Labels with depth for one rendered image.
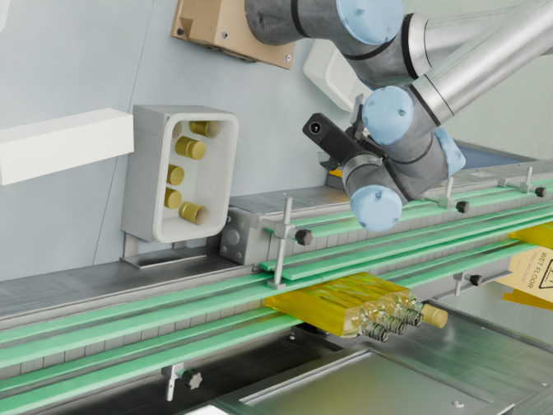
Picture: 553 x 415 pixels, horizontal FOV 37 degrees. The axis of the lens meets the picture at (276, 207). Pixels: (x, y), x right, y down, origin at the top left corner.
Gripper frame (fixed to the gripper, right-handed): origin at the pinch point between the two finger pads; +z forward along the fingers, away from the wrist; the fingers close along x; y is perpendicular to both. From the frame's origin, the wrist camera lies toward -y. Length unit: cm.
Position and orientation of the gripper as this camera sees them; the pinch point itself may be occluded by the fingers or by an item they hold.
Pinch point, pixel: (337, 123)
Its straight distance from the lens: 161.5
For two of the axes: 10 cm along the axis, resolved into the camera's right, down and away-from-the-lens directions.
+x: 5.3, -7.7, -3.6
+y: 8.5, 4.4, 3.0
